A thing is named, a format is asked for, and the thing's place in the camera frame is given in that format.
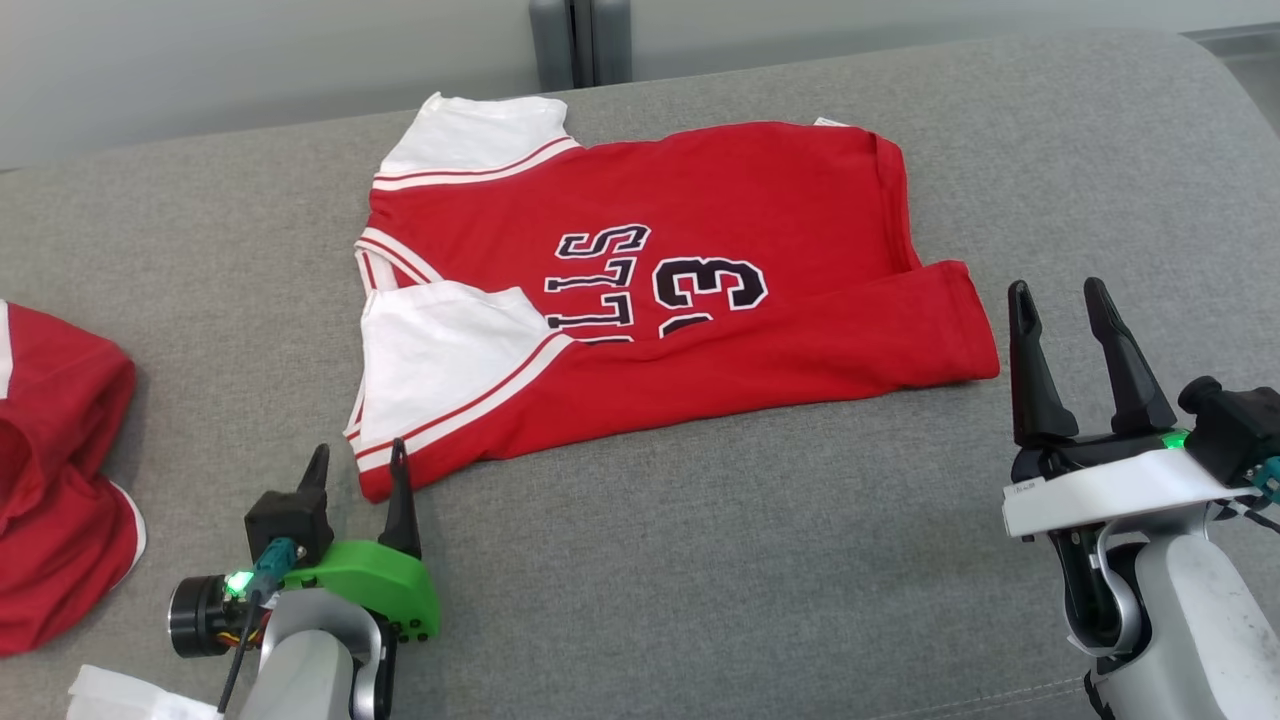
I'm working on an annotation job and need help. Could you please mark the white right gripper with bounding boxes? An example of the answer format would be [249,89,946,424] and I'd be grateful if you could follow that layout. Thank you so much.
[1003,277,1251,539]

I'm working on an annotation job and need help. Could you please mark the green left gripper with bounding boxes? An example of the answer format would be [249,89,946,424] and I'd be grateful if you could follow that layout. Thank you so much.
[283,437,441,641]

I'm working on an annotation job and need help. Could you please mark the red white sports shorts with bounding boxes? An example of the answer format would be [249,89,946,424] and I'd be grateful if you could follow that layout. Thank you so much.
[0,300,148,658]

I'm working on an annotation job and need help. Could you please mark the red white jersey shirt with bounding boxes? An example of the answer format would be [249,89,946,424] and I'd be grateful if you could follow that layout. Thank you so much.
[343,92,1001,504]

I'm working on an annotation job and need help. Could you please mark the white paper tag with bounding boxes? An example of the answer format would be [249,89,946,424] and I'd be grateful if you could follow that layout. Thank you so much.
[68,665,223,720]

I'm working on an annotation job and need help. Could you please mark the grey fabric sofa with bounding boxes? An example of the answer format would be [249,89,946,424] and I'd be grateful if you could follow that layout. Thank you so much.
[0,30,1280,720]

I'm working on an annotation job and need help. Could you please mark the black cable with teal plug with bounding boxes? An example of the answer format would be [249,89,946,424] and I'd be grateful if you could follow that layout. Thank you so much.
[1215,455,1280,533]
[216,537,301,716]

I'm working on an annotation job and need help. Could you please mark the grey upright post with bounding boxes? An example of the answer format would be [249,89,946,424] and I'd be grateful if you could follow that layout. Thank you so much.
[530,0,633,91]

